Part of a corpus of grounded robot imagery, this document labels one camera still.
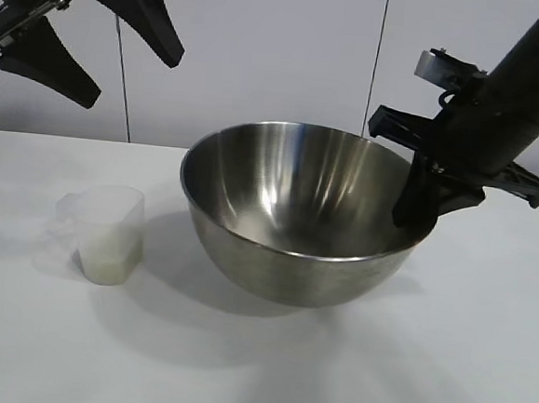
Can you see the stainless steel mixing bowl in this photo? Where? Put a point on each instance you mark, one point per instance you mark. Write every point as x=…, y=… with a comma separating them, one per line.
x=292, y=273

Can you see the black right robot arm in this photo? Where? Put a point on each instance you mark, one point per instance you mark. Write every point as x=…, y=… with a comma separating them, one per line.
x=537, y=64

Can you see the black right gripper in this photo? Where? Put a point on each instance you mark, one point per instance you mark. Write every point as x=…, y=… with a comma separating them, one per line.
x=484, y=139

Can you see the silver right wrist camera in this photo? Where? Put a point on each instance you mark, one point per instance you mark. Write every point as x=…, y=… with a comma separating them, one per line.
x=431, y=67

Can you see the clear plastic measuring cup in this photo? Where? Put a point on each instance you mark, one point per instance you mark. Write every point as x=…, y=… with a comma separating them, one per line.
x=119, y=213

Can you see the white rice grains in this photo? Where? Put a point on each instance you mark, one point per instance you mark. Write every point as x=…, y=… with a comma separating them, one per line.
x=108, y=266

